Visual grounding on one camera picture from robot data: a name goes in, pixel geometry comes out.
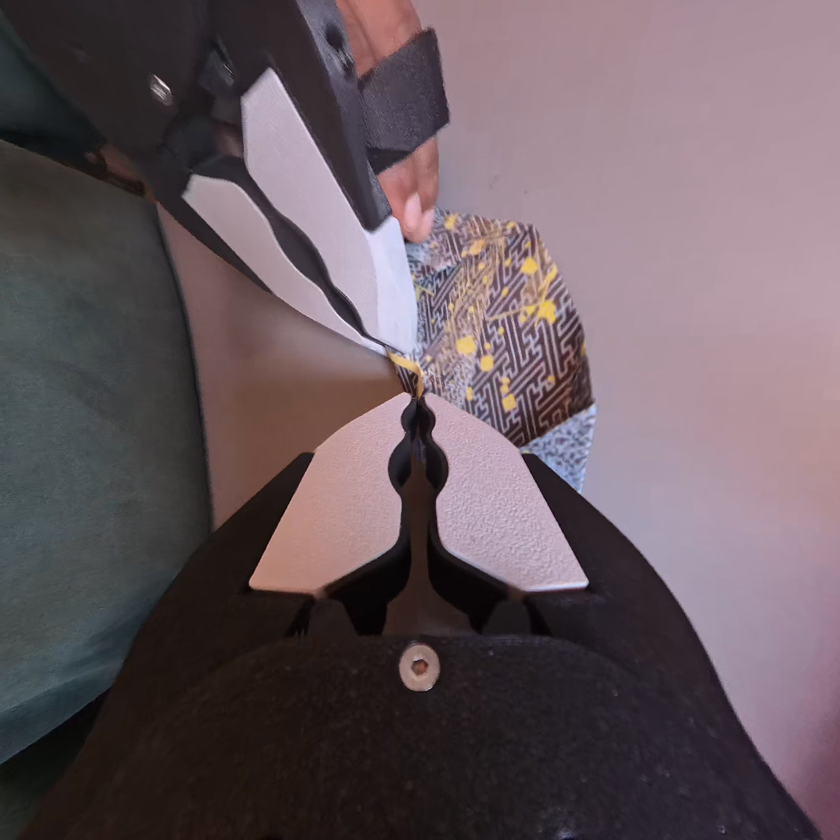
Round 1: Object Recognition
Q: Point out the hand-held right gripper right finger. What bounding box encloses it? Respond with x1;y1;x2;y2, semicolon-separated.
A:
420;392;589;628

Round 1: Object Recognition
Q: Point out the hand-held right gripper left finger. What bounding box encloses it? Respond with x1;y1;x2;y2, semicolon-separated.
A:
247;392;418;628

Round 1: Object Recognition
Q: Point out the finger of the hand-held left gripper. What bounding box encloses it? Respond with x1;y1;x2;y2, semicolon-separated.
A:
237;69;421;357
180;155;397;361

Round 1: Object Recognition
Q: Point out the yellow backed black patterned paper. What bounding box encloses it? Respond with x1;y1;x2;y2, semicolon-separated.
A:
386;210;599;494

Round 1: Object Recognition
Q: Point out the person's left hand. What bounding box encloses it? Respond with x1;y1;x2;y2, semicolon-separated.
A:
336;0;442;245

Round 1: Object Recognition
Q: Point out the dark green cloth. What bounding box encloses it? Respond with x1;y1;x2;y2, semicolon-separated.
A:
0;20;214;795

